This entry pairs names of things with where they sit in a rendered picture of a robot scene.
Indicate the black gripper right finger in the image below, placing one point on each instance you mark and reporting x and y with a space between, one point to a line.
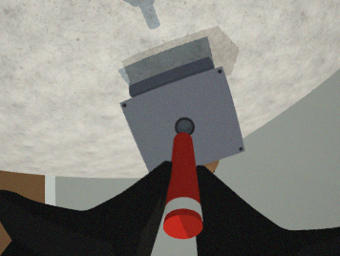
231 227

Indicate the red peg with white band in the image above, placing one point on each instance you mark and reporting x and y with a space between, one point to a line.
182 217

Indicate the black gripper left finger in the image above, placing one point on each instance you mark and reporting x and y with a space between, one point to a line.
126 225

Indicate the grey sloped panel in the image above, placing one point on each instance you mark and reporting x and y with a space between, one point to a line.
194 99

